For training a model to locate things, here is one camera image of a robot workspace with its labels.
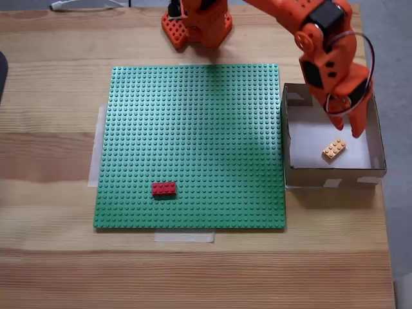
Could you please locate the black table clamp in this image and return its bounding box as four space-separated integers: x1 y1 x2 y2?
167 0 183 17

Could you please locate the black rounded object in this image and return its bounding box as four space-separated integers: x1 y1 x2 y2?
0 50 10 104

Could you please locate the green lego baseplate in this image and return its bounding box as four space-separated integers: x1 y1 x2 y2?
92 63 287 232

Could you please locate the translucent tape strip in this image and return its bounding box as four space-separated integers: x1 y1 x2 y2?
87 103 109 188
153 230 216 244

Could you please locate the cardboard box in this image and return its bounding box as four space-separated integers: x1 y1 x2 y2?
280 82 388 191

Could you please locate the gripper motor cable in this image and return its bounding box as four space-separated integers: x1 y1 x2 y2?
323 30 377 117

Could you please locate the yellow lego block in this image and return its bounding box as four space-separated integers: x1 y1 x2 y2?
321 138 349 162

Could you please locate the white paper box liner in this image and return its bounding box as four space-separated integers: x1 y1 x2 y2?
287 105 373 170

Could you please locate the red lego block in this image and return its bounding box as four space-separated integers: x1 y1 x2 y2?
151 181 178 197

